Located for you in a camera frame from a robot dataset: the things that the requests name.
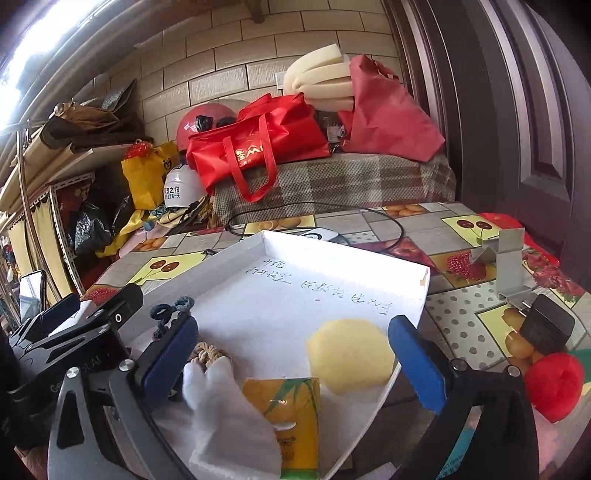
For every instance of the red plush apple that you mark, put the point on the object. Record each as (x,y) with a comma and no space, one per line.
(554,385)

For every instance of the yellow curtain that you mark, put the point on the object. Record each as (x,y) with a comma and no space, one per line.
(18,249)

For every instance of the red tote bag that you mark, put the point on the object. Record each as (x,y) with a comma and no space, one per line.
(258,138)

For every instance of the black plastic bag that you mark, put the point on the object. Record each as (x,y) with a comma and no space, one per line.
(94,226)

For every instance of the black smartphone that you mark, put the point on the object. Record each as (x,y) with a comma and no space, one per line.
(32,290)

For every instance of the fruit print tablecloth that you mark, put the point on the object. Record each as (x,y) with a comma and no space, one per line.
(461,314)

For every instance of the white wall outlet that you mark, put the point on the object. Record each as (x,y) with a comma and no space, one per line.
(281,79)

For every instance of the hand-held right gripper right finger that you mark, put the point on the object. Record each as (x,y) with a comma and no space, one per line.
(415,360)

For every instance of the red plastic bag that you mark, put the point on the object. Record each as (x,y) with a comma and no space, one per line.
(388,115)

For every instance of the metal phone stand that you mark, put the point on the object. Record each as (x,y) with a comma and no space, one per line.
(510,263)

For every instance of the dark blue scrunchie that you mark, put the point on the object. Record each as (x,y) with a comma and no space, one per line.
(161,310)

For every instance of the cream foam pieces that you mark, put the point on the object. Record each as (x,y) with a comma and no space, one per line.
(318,76)

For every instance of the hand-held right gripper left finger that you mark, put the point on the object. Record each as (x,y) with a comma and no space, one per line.
(171,350)

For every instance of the yellow bag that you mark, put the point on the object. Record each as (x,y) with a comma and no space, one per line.
(143,180)

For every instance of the yellow sponge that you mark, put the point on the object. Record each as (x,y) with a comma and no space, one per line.
(346,355)

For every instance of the brown bag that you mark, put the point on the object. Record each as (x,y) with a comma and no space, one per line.
(83,124)

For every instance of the white glove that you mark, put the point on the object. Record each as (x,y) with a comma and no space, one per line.
(226,415)

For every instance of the white round device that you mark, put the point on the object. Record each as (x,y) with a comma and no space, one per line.
(330,236)

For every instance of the dark wooden door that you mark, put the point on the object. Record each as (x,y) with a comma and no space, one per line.
(508,115)

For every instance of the plaid covered bench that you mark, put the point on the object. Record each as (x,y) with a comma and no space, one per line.
(346,184)

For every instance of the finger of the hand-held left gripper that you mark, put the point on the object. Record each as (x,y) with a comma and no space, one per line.
(122,302)
(60,310)

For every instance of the red helmet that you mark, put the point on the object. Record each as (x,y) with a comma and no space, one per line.
(194,127)

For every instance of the white cardboard tray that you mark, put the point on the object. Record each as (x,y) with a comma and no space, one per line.
(231,286)

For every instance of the curved metal pole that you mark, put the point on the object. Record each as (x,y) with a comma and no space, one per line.
(22,175)

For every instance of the black charger adapter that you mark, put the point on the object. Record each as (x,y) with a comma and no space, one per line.
(547,323)

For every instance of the wooden shelf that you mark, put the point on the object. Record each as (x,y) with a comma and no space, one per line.
(69,161)

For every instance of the white helmet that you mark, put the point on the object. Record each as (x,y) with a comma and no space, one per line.
(180,187)

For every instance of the yellow cloth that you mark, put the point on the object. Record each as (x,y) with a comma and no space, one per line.
(131,226)

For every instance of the yellow carton box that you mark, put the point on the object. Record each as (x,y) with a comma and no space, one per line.
(291,406)

